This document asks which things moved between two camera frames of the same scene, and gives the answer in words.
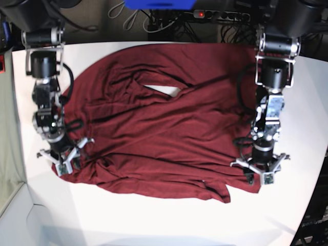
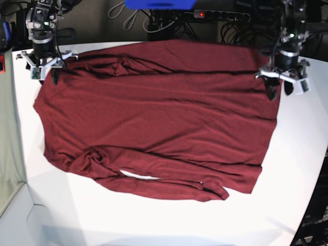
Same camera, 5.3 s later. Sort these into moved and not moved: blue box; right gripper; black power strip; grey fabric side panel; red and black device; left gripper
Moved: left gripper; right gripper
Not moved: red and black device; black power strip; grey fabric side panel; blue box
